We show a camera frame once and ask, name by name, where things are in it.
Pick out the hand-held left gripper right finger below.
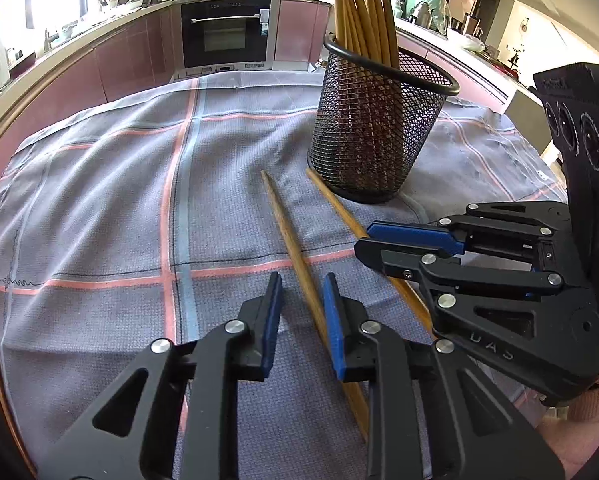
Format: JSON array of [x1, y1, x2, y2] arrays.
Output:
[[323, 272, 566, 480]]

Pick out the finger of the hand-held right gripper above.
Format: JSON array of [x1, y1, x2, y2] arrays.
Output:
[[353, 239, 599, 397], [366, 201, 574, 267]]

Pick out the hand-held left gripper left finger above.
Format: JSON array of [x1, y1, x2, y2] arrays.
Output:
[[34, 271, 284, 480]]

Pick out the red-tipped bamboo chopstick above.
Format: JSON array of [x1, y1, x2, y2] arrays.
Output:
[[260, 170, 371, 442], [306, 167, 437, 339]]

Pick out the black mesh cup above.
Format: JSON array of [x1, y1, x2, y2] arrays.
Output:
[[307, 34, 461, 205]]

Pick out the bundle of bamboo chopsticks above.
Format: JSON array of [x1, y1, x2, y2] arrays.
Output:
[[329, 0, 420, 192]]

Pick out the person's right forearm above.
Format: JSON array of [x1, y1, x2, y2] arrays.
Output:
[[535, 360, 599, 480]]

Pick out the white side cabinet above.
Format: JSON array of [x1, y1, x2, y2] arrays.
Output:
[[502, 85, 555, 152]]

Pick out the plaid grey tablecloth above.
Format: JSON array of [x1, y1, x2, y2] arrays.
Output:
[[0, 70, 568, 480]]

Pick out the black built-in oven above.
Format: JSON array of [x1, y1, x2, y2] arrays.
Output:
[[180, 0, 276, 71]]

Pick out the pink kitchen cabinets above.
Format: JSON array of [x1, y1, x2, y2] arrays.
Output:
[[0, 0, 511, 191]]

